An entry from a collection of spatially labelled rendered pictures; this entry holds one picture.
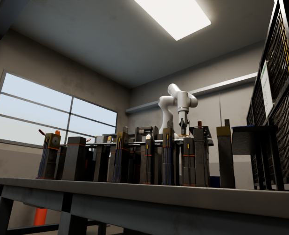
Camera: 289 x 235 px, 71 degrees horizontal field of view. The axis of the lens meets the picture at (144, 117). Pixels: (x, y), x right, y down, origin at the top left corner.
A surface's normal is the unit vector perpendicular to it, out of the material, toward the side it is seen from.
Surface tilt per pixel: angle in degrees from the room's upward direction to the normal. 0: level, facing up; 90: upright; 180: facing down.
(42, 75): 90
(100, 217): 90
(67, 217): 90
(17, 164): 90
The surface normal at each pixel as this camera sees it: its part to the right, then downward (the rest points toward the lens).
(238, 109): -0.66, -0.26
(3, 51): 0.75, -0.17
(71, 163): -0.36, -0.30
